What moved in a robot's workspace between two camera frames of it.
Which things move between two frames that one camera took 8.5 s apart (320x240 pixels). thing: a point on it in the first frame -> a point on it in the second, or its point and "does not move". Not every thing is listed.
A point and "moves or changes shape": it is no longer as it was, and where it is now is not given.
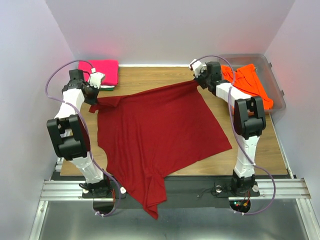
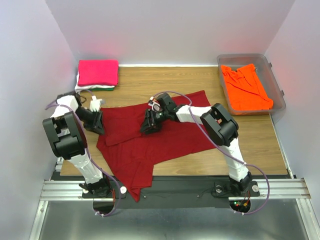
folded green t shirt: x=110 y=89 does not move
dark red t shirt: x=144 y=134 moves or changes shape
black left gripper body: x=93 y=92 -> x=88 y=117
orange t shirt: x=245 y=79 does not move
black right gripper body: x=203 y=79 -> x=157 y=117
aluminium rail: x=291 y=189 does not move
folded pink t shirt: x=109 y=68 does not move
